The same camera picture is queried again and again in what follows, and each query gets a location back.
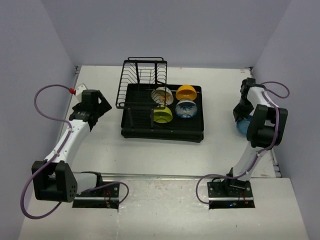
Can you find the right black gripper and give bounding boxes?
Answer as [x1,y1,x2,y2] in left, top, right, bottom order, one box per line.
[233,97,255,124]

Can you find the plain blue bowl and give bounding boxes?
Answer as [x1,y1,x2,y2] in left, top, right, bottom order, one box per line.
[235,115,253,137]

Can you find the blue floral white bowl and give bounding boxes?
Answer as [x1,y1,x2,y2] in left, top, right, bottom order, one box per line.
[175,99,198,119]

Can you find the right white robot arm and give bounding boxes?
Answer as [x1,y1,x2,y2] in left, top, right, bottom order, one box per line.
[223,77,290,197]

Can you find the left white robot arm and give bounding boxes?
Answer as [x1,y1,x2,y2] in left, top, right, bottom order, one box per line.
[31,89,112,203]

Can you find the black plastic drain tray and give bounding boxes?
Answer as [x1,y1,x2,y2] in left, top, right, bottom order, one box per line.
[121,85,205,143]

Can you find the orange bowl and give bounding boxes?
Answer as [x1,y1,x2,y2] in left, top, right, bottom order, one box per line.
[175,84,197,101]

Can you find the lime green bowl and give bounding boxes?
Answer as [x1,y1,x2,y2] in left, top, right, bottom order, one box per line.
[153,107,173,124]

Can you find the yellow floral white bowl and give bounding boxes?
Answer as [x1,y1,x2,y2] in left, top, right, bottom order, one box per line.
[151,87,174,106]

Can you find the black wire dish rack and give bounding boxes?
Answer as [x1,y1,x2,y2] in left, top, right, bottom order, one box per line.
[115,56,168,130]

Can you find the metal table rail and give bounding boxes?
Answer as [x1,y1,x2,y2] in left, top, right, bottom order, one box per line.
[67,171,233,180]

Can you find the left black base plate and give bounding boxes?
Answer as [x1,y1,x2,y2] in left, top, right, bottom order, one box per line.
[72,183,120,210]

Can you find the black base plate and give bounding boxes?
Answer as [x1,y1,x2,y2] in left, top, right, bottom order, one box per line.
[207,178,255,210]
[72,183,120,210]

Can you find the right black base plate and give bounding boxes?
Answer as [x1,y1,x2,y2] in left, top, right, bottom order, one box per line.
[207,178,255,210]

